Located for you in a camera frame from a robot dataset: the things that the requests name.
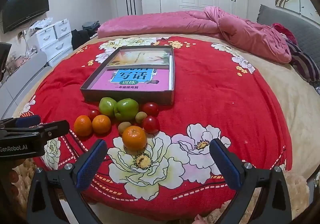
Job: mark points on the person's left hand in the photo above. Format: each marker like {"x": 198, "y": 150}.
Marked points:
{"x": 13, "y": 177}

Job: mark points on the striped pillow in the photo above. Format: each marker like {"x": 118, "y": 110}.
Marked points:
{"x": 305, "y": 61}

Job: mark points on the black bag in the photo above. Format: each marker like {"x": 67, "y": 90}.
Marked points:
{"x": 80, "y": 38}

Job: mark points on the black flat television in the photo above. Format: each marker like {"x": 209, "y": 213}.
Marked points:
{"x": 25, "y": 6}

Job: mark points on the pink duvet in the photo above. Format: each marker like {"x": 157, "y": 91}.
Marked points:
{"x": 175, "y": 24}

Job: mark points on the sunflower cover book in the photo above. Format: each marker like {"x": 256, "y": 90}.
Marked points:
{"x": 140, "y": 56}

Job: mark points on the mandarin orange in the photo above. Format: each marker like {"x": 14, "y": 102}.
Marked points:
{"x": 134, "y": 138}
{"x": 83, "y": 125}
{"x": 101, "y": 124}

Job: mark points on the white drawer chest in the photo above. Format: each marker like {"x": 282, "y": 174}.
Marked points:
{"x": 60, "y": 48}

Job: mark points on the brown longan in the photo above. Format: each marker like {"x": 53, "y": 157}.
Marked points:
{"x": 124, "y": 127}
{"x": 140, "y": 117}

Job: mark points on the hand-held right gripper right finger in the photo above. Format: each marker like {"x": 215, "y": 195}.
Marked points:
{"x": 225, "y": 166}

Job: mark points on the red pillow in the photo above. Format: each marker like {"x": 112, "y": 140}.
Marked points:
{"x": 282, "y": 29}

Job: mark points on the red cherry tomato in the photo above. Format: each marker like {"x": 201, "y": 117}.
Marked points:
{"x": 151, "y": 124}
{"x": 93, "y": 114}
{"x": 150, "y": 109}

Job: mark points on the white crumpled plastic bag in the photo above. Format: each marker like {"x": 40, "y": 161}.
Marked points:
{"x": 41, "y": 23}

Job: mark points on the grey low cabinet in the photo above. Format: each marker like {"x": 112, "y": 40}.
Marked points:
{"x": 25, "y": 76}

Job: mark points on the red floral blanket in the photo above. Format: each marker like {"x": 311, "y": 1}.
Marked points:
{"x": 212, "y": 89}

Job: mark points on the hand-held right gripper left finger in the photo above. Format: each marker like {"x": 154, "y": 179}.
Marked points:
{"x": 91, "y": 164}

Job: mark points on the folded jeans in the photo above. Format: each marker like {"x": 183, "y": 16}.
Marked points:
{"x": 91, "y": 25}

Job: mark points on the beige shaggy rug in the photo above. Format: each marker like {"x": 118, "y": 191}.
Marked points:
{"x": 297, "y": 189}

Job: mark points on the grey cardboard tray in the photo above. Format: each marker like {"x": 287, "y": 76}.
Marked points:
{"x": 125, "y": 95}

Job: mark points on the pink and blue workbook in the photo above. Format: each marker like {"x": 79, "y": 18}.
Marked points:
{"x": 105, "y": 81}

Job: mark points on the small white drawer box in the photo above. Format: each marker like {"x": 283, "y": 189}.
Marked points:
{"x": 63, "y": 28}
{"x": 45, "y": 36}

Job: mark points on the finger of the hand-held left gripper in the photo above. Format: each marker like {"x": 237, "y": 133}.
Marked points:
{"x": 27, "y": 120}
{"x": 56, "y": 129}

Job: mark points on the green jujube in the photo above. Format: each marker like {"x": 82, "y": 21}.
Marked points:
{"x": 126, "y": 109}
{"x": 107, "y": 106}

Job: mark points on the grey quilted headboard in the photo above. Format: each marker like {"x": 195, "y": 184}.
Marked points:
{"x": 300, "y": 31}

